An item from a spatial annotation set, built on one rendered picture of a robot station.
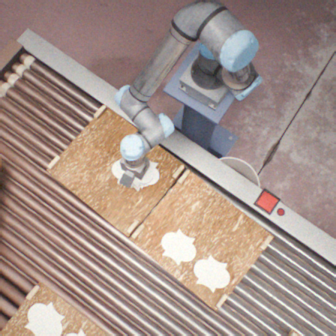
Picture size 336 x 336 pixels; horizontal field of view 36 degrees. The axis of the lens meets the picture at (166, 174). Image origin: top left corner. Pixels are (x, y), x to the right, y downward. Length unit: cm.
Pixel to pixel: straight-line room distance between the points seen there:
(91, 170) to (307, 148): 152
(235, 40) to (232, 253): 82
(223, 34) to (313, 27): 201
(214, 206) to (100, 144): 50
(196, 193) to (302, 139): 128
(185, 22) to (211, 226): 78
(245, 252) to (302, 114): 141
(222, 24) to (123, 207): 81
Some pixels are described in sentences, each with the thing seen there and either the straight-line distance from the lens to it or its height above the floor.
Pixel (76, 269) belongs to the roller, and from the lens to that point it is 193.
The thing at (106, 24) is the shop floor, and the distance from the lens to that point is 332.
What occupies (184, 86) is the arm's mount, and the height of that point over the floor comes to 89.
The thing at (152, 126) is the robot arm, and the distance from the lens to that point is 165.
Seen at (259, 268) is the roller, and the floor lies 92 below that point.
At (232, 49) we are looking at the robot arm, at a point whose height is 156.
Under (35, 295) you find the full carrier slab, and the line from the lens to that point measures 194.
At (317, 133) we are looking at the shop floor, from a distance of 314.
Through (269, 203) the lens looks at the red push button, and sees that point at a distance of 198.
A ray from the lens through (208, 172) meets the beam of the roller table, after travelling 199.
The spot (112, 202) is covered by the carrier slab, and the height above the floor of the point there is 94.
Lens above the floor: 282
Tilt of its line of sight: 75 degrees down
